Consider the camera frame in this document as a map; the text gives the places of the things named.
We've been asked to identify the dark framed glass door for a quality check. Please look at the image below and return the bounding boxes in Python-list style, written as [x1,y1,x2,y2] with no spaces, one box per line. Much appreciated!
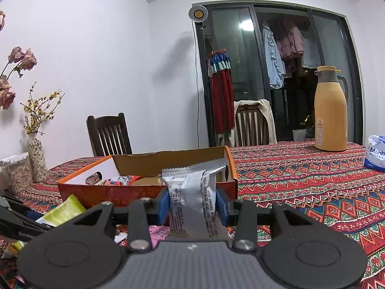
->
[192,0,365,149]

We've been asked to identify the yellow thermos jug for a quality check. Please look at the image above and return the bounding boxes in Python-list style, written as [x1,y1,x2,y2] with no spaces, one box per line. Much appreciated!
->
[314,65,349,152]

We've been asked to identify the green snack packet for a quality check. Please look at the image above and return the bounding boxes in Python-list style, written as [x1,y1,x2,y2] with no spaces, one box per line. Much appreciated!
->
[36,195,86,228]

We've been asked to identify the brown slatted wooden chair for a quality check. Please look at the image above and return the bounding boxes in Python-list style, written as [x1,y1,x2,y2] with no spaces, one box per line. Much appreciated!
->
[235,100,270,147]

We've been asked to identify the chair with draped cloth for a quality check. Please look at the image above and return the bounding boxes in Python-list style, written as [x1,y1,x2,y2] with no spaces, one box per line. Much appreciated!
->
[233,99,278,147]

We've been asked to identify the orange cardboard box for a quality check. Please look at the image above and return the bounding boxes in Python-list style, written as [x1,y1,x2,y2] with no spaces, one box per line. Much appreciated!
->
[57,145,239,226]

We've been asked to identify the white hanging garment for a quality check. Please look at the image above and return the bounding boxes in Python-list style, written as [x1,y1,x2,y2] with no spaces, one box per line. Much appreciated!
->
[301,40,320,68]

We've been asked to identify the dark wooden chair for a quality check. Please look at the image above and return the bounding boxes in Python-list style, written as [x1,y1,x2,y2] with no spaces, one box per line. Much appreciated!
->
[87,113,133,157]

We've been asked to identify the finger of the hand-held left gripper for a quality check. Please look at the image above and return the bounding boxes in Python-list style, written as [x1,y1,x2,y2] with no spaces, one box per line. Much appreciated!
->
[0,188,45,227]

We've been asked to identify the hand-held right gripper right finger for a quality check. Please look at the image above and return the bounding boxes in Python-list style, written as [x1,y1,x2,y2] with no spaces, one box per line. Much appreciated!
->
[216,188,314,253]

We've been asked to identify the pink hanging garments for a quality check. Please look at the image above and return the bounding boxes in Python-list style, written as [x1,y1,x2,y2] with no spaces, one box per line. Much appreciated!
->
[275,18,305,78]

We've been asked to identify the clear plastic food container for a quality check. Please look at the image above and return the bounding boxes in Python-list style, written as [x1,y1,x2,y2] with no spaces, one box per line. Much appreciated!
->
[0,152,33,195]

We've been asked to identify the red snack packet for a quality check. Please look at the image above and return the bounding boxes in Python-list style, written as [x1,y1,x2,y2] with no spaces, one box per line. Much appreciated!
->
[104,175,142,186]

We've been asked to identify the black lamp stand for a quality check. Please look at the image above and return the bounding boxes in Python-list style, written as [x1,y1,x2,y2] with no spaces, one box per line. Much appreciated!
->
[195,21,212,149]

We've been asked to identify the pink snack packet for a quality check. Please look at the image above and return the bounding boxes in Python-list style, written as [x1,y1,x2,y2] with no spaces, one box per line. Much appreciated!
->
[150,226,171,248]

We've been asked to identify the silver snack packet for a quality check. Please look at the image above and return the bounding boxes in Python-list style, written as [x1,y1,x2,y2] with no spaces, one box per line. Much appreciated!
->
[161,160,233,241]

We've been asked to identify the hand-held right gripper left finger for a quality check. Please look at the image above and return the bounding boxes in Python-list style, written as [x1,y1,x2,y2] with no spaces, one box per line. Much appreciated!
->
[74,188,171,252]

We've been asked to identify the patterned ceramic vase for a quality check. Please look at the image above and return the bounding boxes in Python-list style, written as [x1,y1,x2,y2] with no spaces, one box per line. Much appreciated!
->
[28,137,49,183]

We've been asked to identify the pink artificial flowers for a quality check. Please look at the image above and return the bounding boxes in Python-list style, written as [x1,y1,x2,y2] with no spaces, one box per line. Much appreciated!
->
[0,10,38,110]

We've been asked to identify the yellow flower branches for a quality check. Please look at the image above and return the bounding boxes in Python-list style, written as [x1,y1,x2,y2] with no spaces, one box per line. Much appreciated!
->
[19,82,65,136]

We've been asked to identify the light blue hanging shirt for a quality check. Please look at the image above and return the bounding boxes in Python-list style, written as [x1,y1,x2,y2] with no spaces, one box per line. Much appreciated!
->
[261,21,286,90]

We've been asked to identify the round studio lamp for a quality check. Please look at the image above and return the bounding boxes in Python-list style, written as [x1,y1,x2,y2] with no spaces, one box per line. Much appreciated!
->
[188,5,208,22]

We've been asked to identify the white blue tissue pack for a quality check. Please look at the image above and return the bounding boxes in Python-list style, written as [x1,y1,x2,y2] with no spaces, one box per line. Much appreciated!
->
[363,134,385,171]

